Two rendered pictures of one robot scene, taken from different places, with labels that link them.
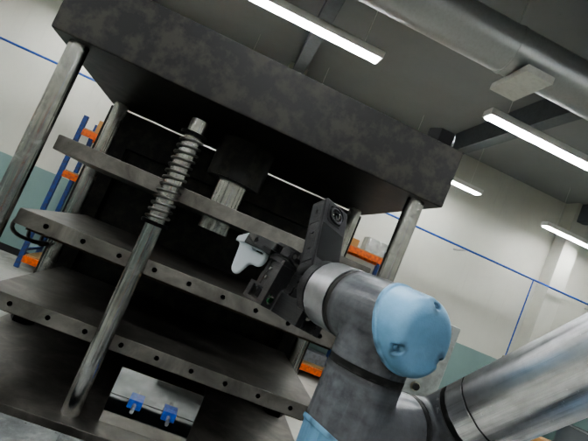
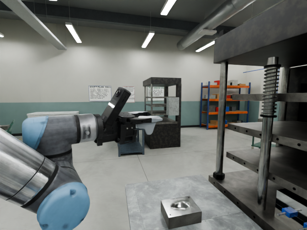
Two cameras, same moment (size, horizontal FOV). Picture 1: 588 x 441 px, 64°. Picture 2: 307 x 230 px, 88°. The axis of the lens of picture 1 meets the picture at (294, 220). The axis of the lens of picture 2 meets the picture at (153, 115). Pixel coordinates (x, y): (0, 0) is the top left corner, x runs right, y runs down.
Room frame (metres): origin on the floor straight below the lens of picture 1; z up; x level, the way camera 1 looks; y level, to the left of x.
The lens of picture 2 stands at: (0.67, -0.52, 1.52)
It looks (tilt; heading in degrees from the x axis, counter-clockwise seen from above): 7 degrees down; 84
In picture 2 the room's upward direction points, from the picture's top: straight up
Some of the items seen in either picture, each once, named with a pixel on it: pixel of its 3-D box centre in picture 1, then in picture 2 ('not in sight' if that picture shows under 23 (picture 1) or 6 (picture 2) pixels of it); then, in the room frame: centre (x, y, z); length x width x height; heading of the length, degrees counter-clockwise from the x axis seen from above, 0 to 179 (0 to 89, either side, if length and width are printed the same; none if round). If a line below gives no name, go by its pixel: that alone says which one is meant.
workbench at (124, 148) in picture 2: not in sight; (128, 131); (0.36, 4.41, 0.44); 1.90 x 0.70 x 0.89; 98
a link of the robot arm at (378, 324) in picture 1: (384, 324); (52, 133); (0.46, -0.12, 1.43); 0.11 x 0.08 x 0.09; 31
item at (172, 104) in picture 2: not in sight; (160, 112); (1.40, 4.55, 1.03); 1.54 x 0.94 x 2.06; 98
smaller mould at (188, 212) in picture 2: not in sight; (180, 211); (0.91, 0.35, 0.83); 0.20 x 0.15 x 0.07; 8
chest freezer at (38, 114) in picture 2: not in sight; (56, 124); (-2.43, 5.79, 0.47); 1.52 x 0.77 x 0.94; 8
